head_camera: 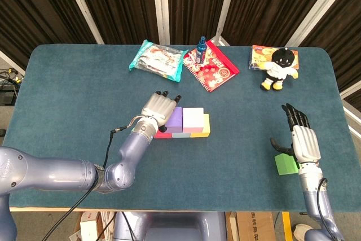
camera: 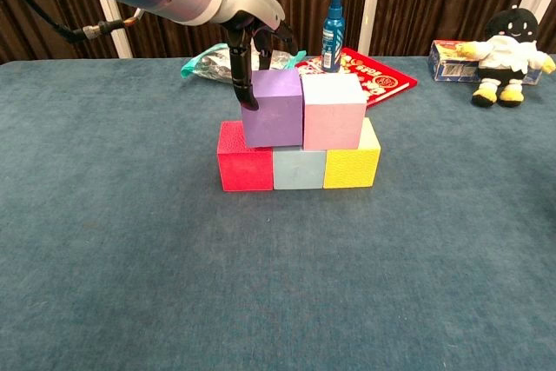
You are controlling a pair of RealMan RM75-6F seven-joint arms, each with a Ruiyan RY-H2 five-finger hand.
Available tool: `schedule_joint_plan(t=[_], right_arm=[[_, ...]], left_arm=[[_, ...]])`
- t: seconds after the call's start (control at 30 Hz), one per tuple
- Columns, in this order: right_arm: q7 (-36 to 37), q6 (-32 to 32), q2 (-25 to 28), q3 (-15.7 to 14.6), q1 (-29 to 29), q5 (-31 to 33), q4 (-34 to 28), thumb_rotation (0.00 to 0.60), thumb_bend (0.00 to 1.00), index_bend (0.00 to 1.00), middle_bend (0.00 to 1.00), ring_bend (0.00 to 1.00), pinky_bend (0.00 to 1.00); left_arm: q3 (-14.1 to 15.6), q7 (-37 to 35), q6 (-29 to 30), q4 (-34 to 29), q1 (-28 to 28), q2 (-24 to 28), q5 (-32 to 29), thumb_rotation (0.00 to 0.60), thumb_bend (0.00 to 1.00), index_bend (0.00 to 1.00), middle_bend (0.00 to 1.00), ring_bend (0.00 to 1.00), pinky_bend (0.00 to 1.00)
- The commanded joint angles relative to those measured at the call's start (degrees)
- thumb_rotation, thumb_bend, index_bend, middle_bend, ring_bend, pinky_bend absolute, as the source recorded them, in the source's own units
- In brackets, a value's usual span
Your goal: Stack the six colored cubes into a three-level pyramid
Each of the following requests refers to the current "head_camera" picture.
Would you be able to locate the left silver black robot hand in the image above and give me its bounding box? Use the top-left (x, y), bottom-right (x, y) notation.
top-left (140, 90), bottom-right (183, 134)

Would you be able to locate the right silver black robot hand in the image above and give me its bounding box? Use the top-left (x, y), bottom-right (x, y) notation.
top-left (270, 103), bottom-right (323, 165)

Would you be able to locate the purple foam cube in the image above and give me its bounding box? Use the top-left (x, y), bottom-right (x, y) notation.
top-left (165, 106), bottom-right (183, 134)

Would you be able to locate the green foam cube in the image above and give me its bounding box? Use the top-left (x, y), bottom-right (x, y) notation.
top-left (274, 152), bottom-right (300, 176)

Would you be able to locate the red foam cube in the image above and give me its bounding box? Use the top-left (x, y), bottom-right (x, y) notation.
top-left (153, 129), bottom-right (173, 139)

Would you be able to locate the pink foam cube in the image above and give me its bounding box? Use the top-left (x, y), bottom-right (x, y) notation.
top-left (182, 107), bottom-right (205, 134)

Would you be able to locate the yellow foam cube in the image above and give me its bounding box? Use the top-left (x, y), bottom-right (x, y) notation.
top-left (189, 113), bottom-right (212, 139)

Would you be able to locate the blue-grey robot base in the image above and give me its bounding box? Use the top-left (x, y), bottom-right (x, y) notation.
top-left (114, 211), bottom-right (228, 241)

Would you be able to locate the teal snack packet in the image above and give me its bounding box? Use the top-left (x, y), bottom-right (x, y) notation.
top-left (129, 40), bottom-right (189, 83)

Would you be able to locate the red spiral notebook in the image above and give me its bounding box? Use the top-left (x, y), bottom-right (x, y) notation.
top-left (182, 40), bottom-right (240, 93)

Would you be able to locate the blue spray bottle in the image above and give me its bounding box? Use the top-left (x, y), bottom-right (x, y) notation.
top-left (196, 36), bottom-right (208, 64)

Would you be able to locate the black plush doll white shirt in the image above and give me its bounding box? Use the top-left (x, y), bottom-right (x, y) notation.
top-left (259, 46), bottom-right (299, 91)

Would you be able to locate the white sneaker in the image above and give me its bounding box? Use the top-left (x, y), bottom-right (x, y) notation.
top-left (293, 223), bottom-right (311, 240)

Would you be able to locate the teal felt table cover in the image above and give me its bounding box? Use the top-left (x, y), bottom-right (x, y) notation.
top-left (0, 43), bottom-right (361, 213)

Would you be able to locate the brown cardboard box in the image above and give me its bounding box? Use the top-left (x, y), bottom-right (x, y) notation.
top-left (230, 211), bottom-right (276, 241)

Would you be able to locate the blue and orange carton box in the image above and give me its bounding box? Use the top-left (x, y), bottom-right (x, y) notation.
top-left (248, 45), bottom-right (300, 71)

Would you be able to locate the dark brown curtain panel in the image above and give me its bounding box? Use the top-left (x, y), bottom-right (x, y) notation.
top-left (166, 0), bottom-right (232, 46)
top-left (298, 0), bottom-right (361, 92)
top-left (0, 0), bottom-right (98, 69)
top-left (222, 0), bottom-right (338, 47)
top-left (72, 0), bottom-right (160, 45)

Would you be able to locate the white cardboard box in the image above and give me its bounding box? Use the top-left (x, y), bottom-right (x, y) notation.
top-left (69, 211), bottom-right (113, 241)

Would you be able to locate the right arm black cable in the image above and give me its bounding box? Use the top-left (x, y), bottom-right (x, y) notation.
top-left (315, 177), bottom-right (341, 239)

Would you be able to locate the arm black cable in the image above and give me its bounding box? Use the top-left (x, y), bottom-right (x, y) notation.
top-left (42, 115), bottom-right (139, 241)
top-left (315, 177), bottom-right (341, 239)

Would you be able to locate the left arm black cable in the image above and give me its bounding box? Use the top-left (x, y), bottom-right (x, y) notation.
top-left (42, 115), bottom-right (139, 241)

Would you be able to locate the white partition frame post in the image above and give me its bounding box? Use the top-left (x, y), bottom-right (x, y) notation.
top-left (0, 50), bottom-right (26, 77)
top-left (213, 0), bottom-right (239, 46)
top-left (60, 0), bottom-right (104, 45)
top-left (285, 0), bottom-right (346, 47)
top-left (340, 81), bottom-right (361, 102)
top-left (151, 0), bottom-right (171, 46)

